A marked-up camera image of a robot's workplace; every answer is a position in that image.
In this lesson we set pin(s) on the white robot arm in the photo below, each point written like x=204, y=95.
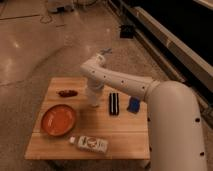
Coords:
x=176, y=140

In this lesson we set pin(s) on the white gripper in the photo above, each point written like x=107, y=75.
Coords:
x=94, y=86

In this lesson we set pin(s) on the black striped rectangular block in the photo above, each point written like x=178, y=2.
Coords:
x=113, y=104

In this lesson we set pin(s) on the orange ceramic bowl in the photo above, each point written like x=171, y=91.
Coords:
x=58, y=120

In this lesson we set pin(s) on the wooden folding table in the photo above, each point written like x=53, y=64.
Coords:
x=127, y=133

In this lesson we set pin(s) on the blue sponge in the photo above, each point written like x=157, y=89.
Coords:
x=134, y=105

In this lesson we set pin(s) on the black box on floor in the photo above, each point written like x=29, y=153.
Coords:
x=126, y=31

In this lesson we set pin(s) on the white ceramic cup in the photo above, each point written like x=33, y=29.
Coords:
x=93, y=99

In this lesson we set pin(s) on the long white wall ledge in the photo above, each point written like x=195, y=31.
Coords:
x=188, y=57

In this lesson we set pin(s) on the white labelled bottle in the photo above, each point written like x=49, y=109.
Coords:
x=89, y=143

